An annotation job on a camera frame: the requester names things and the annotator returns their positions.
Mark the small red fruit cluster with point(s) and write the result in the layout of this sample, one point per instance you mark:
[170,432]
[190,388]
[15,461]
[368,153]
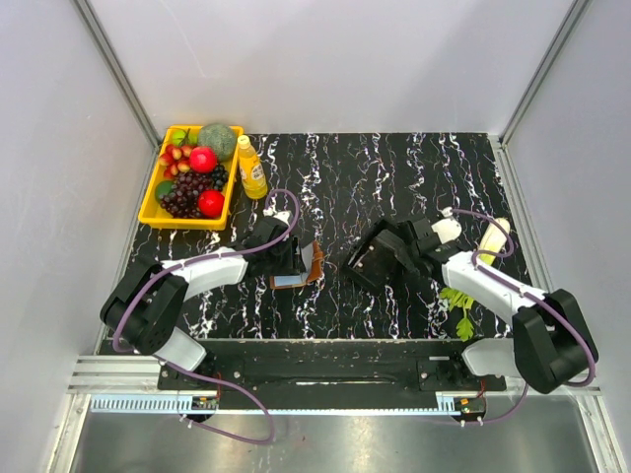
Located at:
[174,161]

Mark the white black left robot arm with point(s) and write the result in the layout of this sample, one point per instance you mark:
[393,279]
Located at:
[144,307]

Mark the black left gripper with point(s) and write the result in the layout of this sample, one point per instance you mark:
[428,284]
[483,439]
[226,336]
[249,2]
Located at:
[294,264]

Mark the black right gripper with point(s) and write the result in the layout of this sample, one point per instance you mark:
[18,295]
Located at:
[403,253]

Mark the yellow plastic fruit tray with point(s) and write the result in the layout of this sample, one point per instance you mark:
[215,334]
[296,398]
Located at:
[153,215]

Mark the red pomegranate upper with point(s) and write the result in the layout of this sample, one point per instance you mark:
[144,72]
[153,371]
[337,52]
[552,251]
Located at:
[202,159]

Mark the green melon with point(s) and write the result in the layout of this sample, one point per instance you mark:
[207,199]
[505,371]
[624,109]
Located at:
[220,138]

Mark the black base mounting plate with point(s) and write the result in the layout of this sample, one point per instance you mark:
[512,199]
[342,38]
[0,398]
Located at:
[337,376]

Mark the yellow juice bottle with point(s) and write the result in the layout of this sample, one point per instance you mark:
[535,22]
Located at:
[252,173]

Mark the red pomegranate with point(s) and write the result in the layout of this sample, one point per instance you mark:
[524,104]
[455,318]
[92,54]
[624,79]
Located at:
[211,203]
[202,159]

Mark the black grape bunch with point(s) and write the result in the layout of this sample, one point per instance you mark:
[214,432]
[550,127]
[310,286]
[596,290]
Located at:
[218,178]

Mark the black plastic card box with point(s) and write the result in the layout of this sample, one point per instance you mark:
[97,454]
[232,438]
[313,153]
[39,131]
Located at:
[373,263]

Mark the red pomegranate lower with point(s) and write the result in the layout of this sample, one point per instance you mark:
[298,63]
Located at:
[211,203]

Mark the brown leather card holder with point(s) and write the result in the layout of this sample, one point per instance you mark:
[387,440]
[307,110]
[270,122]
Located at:
[304,267]

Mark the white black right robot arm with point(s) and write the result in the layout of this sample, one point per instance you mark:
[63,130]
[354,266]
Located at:
[550,344]

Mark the green lime fruit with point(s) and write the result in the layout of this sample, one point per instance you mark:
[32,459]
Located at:
[164,190]

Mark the dark purple grape bunch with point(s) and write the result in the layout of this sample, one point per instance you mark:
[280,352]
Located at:
[188,187]

